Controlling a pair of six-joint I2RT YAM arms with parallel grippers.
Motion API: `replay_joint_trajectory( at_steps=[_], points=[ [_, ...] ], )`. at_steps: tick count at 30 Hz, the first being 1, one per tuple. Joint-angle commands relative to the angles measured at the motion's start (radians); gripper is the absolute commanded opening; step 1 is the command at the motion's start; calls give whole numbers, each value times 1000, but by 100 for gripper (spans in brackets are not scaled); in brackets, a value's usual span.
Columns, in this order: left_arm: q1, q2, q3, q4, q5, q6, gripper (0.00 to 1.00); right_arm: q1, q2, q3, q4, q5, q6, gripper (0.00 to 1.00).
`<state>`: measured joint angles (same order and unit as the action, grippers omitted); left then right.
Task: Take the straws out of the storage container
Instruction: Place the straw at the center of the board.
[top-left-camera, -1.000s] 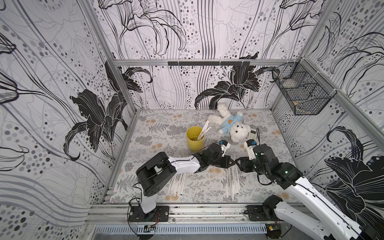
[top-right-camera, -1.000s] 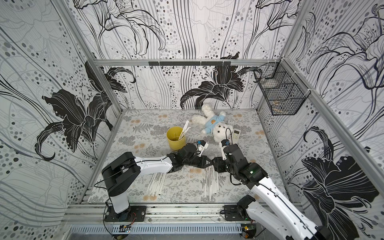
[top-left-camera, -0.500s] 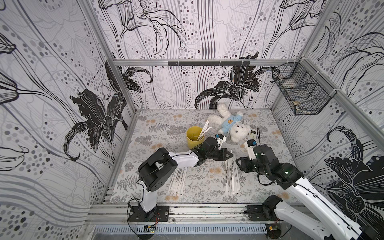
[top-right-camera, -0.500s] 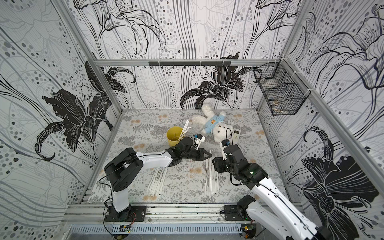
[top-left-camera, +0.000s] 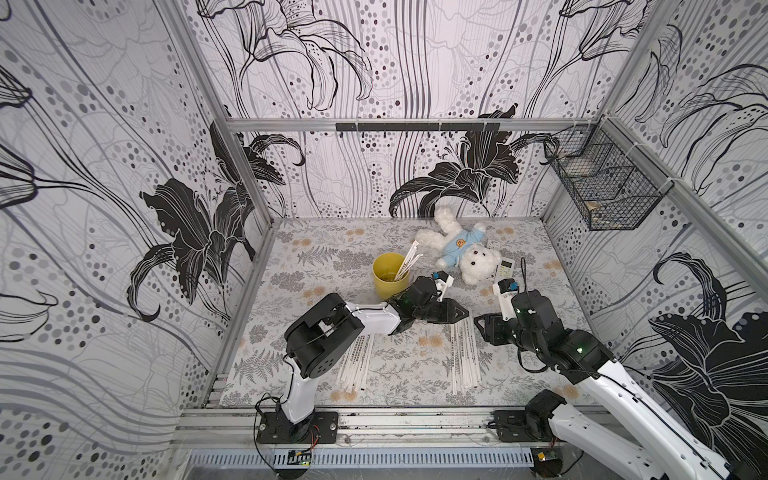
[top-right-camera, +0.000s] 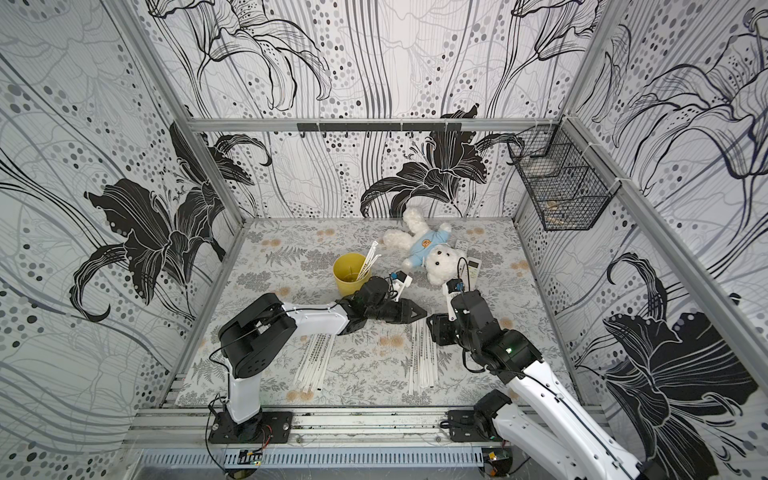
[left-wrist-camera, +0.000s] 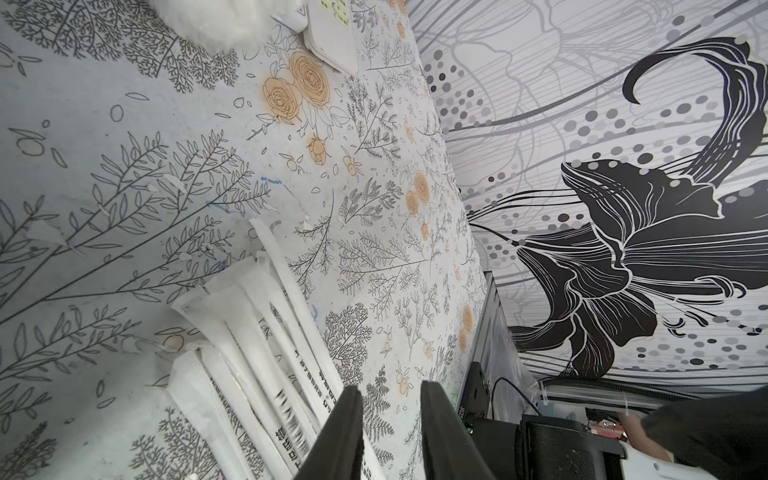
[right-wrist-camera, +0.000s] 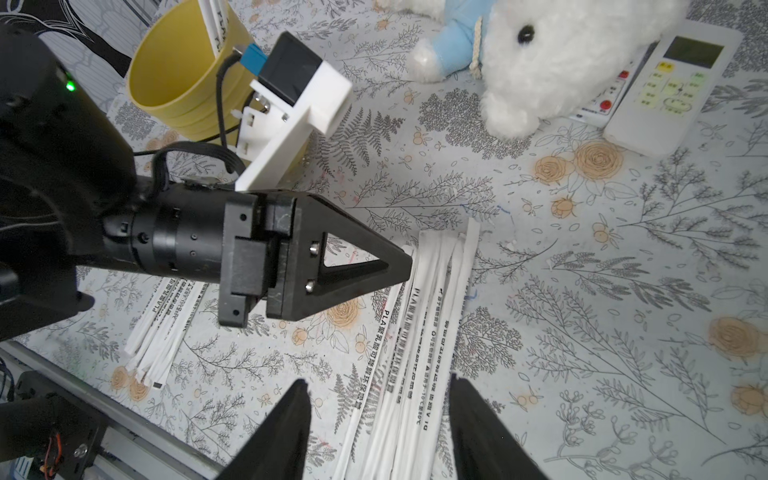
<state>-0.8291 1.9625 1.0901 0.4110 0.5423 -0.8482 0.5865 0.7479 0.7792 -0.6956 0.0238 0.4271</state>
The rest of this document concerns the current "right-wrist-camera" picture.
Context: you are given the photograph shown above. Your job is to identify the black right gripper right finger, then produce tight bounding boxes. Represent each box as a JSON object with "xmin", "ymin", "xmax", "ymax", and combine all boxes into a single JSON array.
[{"xmin": 448, "ymin": 375, "xmax": 547, "ymax": 480}]

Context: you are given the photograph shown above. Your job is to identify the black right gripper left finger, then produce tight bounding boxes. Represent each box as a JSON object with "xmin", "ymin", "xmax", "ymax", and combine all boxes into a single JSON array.
[{"xmin": 216, "ymin": 379, "xmax": 311, "ymax": 480}]

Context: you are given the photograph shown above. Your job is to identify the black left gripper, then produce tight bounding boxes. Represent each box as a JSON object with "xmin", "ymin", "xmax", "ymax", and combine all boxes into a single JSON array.
[{"xmin": 131, "ymin": 184, "xmax": 413, "ymax": 327}]

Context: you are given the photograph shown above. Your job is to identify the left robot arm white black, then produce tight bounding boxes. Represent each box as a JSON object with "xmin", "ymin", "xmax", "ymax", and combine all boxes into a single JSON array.
[{"xmin": 1, "ymin": 25, "xmax": 412, "ymax": 340}]

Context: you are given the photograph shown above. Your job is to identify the bundle of wrapped straws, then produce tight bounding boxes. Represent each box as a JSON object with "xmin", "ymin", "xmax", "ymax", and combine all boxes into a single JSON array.
[{"xmin": 198, "ymin": 0, "xmax": 229, "ymax": 55}]

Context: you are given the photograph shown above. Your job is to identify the yellow metal cup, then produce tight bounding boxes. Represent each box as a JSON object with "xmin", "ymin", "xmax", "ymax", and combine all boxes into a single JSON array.
[{"xmin": 125, "ymin": 0, "xmax": 310, "ymax": 157}]

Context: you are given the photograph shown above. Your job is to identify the white plush bunny toy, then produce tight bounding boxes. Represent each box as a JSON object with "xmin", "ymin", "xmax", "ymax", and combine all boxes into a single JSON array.
[{"xmin": 375, "ymin": 0, "xmax": 689, "ymax": 140}]

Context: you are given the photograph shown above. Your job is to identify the white remote control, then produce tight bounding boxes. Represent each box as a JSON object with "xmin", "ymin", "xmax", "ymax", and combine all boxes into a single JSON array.
[
  {"xmin": 603, "ymin": 20, "xmax": 744, "ymax": 158},
  {"xmin": 568, "ymin": 42, "xmax": 657, "ymax": 129}
]

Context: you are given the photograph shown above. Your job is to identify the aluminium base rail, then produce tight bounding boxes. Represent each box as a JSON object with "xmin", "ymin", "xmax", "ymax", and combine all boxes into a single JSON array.
[{"xmin": 1, "ymin": 341, "xmax": 223, "ymax": 479}]

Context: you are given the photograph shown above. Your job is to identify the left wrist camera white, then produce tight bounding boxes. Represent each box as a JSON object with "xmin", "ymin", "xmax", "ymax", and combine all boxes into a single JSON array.
[{"xmin": 235, "ymin": 32, "xmax": 353, "ymax": 192}]

